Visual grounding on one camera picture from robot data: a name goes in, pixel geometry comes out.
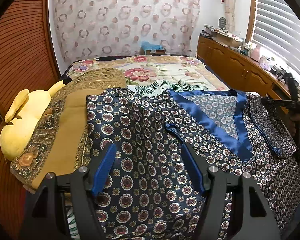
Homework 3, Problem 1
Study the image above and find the navy patterned satin garment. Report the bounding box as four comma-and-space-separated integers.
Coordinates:
86, 88, 300, 239

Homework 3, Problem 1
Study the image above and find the wooden side cabinet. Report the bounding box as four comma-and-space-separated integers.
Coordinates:
197, 36, 290, 100

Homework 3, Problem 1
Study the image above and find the pink jug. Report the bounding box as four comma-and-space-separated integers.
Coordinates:
250, 44, 262, 62

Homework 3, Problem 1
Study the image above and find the grey zebra window blind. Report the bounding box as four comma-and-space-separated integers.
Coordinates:
253, 0, 300, 83

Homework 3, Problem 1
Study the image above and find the gold embroidered pillow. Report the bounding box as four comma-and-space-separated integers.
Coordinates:
10, 68, 126, 191

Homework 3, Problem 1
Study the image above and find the cardboard box with clutter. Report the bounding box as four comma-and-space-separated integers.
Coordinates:
200, 24, 244, 48

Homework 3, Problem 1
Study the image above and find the yellow Pikachu plush toy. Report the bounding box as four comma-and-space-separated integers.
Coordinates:
0, 81, 65, 161

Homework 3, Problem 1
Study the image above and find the small round fan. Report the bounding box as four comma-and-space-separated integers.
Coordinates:
218, 17, 226, 30

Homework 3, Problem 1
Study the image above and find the floral bed quilt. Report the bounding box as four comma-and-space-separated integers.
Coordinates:
64, 55, 229, 94

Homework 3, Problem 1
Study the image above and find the beige tied side curtain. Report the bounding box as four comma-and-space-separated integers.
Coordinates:
224, 0, 236, 33

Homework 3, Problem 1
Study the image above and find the blue item on box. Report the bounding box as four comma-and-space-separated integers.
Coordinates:
140, 41, 166, 55

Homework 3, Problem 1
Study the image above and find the brown louvered wardrobe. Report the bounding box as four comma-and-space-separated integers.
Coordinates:
0, 0, 60, 239

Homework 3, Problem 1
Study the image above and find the circle patterned sheer curtain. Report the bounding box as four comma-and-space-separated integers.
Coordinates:
52, 0, 200, 63

